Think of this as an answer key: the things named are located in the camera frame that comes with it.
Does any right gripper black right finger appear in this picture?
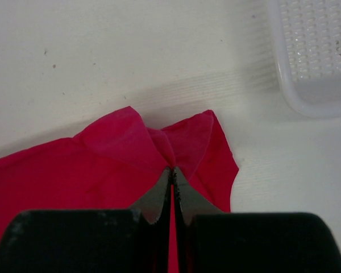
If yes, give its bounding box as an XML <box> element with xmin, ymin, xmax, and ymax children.
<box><xmin>173</xmin><ymin>168</ymin><xmax>341</xmax><ymax>272</ymax></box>

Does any pink t shirt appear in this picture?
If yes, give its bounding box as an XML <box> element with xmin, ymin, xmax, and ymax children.
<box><xmin>0</xmin><ymin>107</ymin><xmax>238</xmax><ymax>272</ymax></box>

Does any white plastic basket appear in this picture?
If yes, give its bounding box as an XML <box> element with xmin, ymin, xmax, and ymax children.
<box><xmin>265</xmin><ymin>0</ymin><xmax>341</xmax><ymax>118</ymax></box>

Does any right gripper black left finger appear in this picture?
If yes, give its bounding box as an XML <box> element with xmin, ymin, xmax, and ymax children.
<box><xmin>0</xmin><ymin>168</ymin><xmax>172</xmax><ymax>272</ymax></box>

